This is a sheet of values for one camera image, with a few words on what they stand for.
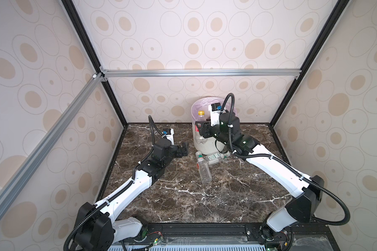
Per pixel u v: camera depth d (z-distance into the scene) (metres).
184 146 0.71
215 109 0.60
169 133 0.67
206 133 0.63
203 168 0.95
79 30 0.73
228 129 0.51
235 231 0.75
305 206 0.40
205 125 0.62
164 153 0.57
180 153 0.70
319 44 0.79
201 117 0.71
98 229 0.39
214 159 0.95
